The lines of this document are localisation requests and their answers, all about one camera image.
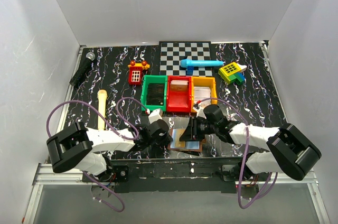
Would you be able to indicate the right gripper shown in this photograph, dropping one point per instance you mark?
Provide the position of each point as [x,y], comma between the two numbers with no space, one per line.
[191,133]

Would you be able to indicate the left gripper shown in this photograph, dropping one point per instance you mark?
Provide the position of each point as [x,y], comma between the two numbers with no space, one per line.
[166,140]

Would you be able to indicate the gold credit card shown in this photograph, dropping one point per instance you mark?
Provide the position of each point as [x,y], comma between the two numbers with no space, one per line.
[176,133]

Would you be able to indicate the brown leather card holder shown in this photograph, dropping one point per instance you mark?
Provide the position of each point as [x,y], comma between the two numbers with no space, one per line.
[193,146]

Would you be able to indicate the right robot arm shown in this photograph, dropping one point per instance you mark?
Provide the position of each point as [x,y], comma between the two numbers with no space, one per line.
[286,149]

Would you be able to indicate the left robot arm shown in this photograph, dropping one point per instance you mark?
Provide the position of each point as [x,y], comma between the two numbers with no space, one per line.
[79,147]

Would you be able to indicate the black card stack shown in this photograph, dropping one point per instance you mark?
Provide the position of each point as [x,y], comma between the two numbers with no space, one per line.
[155,94]

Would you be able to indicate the white printed card stack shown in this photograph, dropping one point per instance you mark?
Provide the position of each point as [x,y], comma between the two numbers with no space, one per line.
[201,93]

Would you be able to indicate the red plastic bin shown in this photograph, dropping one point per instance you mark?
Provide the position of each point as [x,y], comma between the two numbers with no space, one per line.
[178,102]

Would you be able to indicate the yellow plastic bin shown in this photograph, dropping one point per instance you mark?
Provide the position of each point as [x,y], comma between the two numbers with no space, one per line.
[202,82]

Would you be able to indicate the green plastic bin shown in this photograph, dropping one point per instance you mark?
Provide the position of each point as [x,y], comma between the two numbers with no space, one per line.
[154,79]

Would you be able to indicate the red toy phone booth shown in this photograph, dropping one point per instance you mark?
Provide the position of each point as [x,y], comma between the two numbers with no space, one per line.
[136,72]

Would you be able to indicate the blue toy brick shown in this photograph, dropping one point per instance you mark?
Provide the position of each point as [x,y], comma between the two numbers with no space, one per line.
[189,71]

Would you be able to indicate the cream toy microphone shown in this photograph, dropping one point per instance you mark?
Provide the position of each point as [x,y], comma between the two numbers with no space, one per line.
[102,99]

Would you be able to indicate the blue toy microphone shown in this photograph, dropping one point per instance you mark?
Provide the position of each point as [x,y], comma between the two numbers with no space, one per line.
[185,63]

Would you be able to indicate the yellow green toy block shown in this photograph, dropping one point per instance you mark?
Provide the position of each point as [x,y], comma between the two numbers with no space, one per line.
[232,73]

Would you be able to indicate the checkered board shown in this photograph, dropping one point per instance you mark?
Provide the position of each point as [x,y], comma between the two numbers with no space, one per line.
[173,52]

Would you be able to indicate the black microphone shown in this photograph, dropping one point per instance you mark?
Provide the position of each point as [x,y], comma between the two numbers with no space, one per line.
[83,68]

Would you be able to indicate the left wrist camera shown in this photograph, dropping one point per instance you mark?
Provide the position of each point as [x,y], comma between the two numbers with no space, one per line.
[155,115]

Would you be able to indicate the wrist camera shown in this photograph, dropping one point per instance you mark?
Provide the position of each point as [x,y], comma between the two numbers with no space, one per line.
[155,115]
[199,108]

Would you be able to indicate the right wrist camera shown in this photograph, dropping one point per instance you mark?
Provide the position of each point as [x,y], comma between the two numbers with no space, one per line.
[199,108]

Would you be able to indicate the black base frame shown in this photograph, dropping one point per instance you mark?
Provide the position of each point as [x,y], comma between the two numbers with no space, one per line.
[175,174]

